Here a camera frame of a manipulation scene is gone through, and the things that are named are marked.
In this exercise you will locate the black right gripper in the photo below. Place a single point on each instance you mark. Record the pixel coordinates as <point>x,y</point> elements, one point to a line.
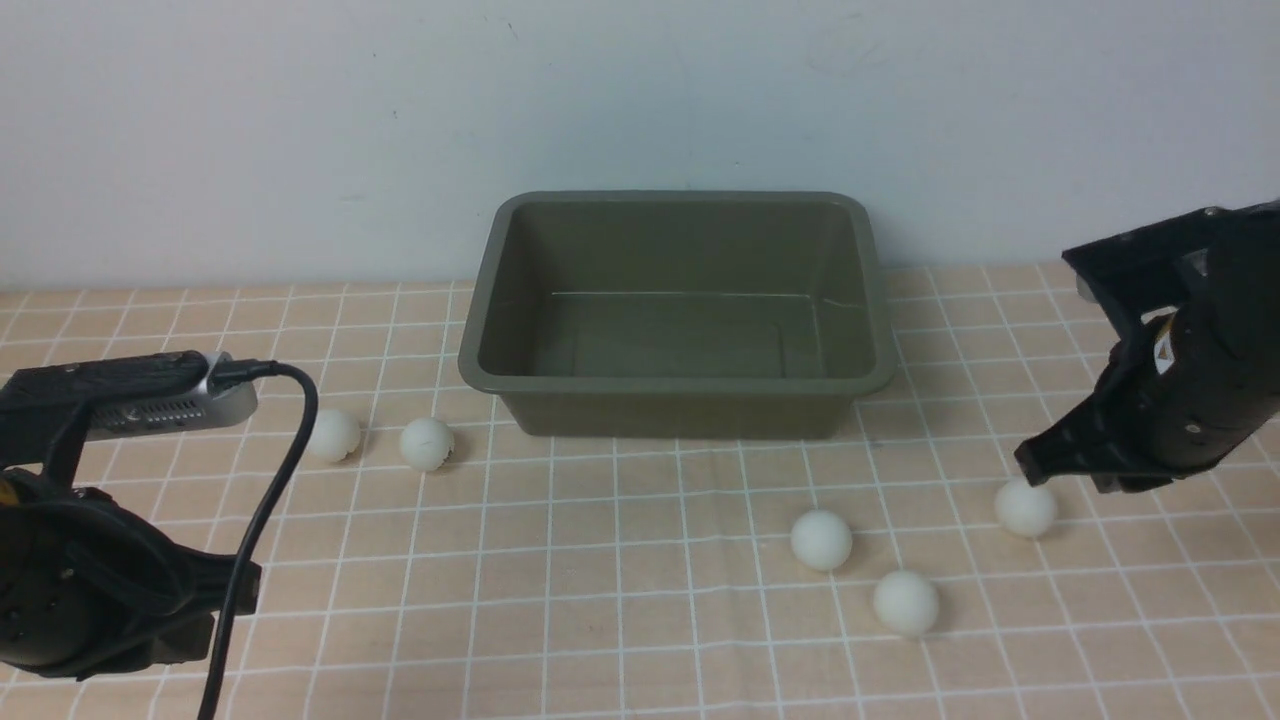
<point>1189,386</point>

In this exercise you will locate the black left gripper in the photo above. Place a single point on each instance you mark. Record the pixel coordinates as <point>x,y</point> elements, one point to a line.
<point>89,588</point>

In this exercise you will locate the white ball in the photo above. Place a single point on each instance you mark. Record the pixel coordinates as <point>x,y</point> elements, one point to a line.
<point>426,444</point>
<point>336,435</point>
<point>821,540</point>
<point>906,603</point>
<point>1025,511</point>

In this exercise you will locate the olive green plastic bin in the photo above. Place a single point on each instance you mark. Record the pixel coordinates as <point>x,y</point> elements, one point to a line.
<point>679,314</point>

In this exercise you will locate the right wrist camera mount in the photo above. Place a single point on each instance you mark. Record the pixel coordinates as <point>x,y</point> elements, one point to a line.
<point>1137,272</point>

